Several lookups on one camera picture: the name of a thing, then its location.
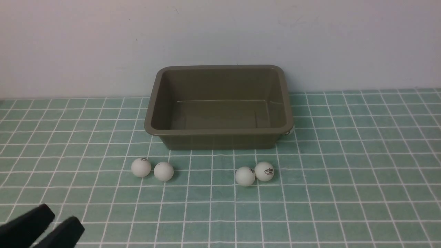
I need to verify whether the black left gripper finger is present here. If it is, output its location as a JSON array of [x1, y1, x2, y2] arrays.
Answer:
[[0, 204, 55, 248], [34, 216, 85, 248]]

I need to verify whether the white table-tennis ball plain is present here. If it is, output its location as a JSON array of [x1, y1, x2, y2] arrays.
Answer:
[[235, 166, 256, 187], [153, 162, 174, 182]]

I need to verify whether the white table-tennis ball red logo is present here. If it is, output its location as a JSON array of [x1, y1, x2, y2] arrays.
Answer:
[[255, 162, 275, 182]]

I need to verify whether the olive plastic bin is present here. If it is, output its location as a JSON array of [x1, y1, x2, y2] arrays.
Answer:
[[144, 65, 294, 150]]

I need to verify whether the green checkered tablecloth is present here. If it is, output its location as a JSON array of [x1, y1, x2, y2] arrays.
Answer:
[[0, 89, 441, 248]]

